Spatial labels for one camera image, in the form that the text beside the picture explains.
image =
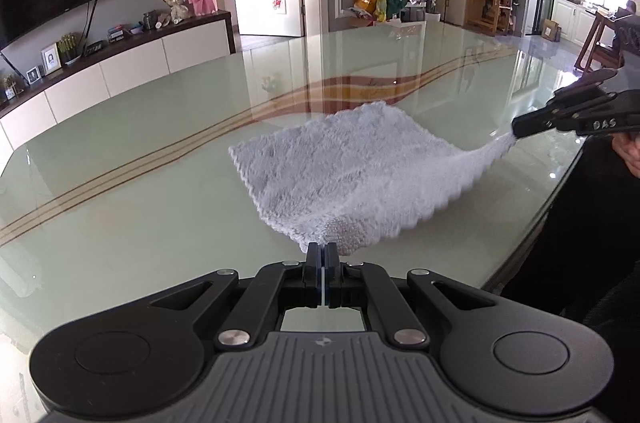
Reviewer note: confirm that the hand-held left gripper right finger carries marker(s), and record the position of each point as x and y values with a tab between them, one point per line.
332	278

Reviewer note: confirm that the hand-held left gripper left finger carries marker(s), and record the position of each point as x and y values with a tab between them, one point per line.
315	275

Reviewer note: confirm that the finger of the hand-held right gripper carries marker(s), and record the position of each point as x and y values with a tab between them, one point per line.
585	85
535	123

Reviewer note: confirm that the pink and white towel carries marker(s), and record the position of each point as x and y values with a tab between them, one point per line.
360	163

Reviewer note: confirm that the person's right hand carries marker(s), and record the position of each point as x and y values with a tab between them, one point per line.
631	153

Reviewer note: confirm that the wooden dining table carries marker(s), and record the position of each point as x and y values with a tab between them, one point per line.
595	38

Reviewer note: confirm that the flat cardboard piece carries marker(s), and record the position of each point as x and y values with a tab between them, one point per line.
551	30

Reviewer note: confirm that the white kitchen cabinet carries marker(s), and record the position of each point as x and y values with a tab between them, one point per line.
570	20

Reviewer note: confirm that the wooden high chair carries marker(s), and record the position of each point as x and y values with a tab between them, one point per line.
487	8

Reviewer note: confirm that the person's dark clothing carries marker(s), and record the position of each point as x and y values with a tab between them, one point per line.
585	253

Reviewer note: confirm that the plant in white floor pot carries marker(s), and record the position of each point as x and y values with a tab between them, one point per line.
432	10

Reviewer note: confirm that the green bag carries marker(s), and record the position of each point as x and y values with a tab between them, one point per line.
395	0

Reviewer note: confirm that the open cardboard box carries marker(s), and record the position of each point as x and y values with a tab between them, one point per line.
362	20

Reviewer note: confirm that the yellow snack bag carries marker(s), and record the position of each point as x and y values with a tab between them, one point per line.
367	3

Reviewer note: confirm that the white television cabinet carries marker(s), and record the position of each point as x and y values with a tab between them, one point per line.
125	68

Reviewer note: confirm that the dark jar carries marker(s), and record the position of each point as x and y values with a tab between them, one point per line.
149	20

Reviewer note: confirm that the plush doll bouquet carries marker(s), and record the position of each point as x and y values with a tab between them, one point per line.
176	3

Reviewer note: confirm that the small box stack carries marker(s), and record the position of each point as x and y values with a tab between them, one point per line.
116	34

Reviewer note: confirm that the black digital clock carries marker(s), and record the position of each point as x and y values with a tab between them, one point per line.
93	48

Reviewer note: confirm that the grass plant in dark pot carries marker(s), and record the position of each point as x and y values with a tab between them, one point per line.
69	49

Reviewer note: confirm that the cup with sticks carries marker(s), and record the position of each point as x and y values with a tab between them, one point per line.
11	89

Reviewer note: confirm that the white photo frame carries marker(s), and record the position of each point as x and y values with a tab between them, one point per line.
51	59

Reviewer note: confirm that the small photo frame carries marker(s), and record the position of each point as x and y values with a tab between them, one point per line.
33	75

